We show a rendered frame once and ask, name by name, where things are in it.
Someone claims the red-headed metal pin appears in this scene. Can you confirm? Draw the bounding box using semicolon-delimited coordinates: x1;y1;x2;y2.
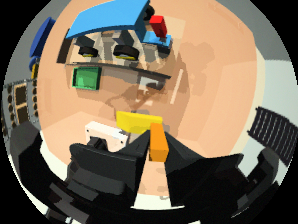
149;16;168;41

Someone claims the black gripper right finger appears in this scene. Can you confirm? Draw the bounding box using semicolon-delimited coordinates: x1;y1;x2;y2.
164;131;243;208

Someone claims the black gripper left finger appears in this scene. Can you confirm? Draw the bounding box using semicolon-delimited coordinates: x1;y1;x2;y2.
69;129;150;206

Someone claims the tan wooden ramp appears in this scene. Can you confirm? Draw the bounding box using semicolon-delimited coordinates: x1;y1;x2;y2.
56;16;186;80

